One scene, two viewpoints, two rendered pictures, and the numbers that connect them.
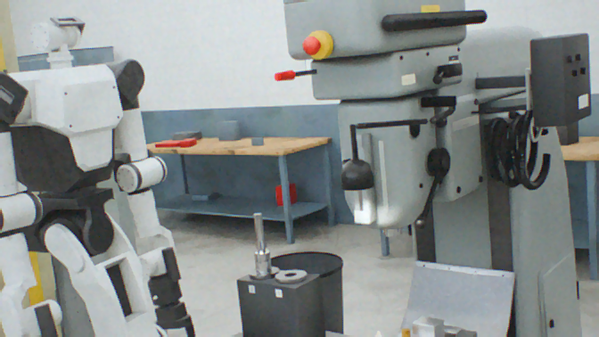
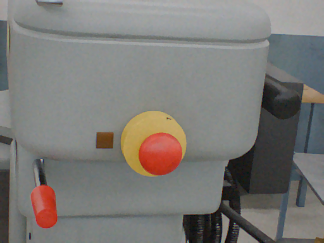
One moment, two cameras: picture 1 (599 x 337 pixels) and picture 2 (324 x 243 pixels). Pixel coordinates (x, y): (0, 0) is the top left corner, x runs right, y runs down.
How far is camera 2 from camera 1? 130 cm
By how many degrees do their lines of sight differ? 53
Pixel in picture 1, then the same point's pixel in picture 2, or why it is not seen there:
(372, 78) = (176, 184)
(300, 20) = (100, 80)
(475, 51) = not seen: hidden behind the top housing
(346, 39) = (214, 135)
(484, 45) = not seen: hidden behind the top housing
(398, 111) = (179, 226)
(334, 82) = (87, 187)
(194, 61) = not seen: outside the picture
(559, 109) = (285, 173)
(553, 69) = (288, 123)
